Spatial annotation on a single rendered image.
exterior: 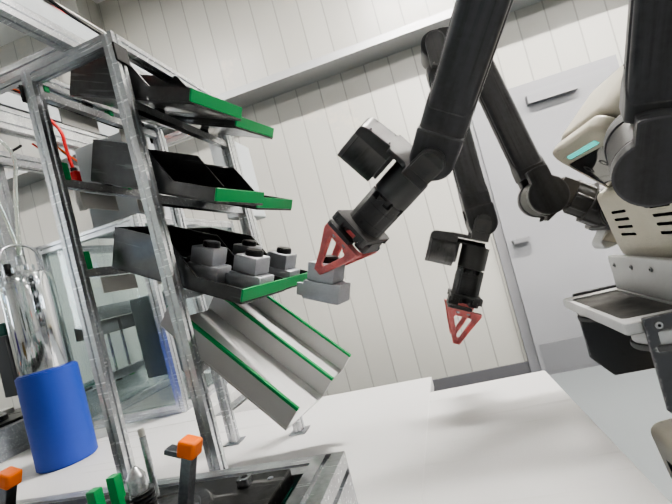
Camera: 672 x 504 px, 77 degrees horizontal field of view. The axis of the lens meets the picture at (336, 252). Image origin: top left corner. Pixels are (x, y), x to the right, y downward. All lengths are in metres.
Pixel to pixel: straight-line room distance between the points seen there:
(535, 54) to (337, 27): 1.57
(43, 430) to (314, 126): 2.93
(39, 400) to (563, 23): 3.85
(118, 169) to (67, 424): 0.86
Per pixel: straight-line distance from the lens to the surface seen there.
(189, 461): 0.51
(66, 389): 1.47
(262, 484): 0.60
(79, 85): 0.92
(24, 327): 1.48
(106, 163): 0.85
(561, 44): 3.91
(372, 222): 0.61
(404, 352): 3.60
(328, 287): 0.65
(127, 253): 0.82
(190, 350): 0.71
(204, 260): 0.76
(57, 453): 1.49
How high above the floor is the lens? 1.21
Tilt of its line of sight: 2 degrees up
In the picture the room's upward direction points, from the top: 15 degrees counter-clockwise
